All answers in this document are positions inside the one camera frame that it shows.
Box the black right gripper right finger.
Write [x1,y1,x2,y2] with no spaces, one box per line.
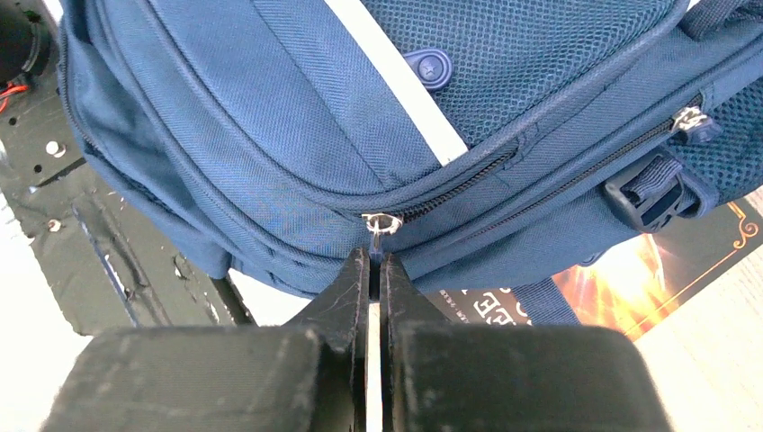
[379,255,671,431]

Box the navy blue backpack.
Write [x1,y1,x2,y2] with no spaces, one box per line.
[59,1,762,323]

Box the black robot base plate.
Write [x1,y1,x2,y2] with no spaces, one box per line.
[1,1,253,335]

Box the dark Three Days book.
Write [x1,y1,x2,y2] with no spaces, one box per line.
[426,199,763,342]

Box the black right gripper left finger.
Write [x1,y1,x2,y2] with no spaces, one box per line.
[43,248,371,431]

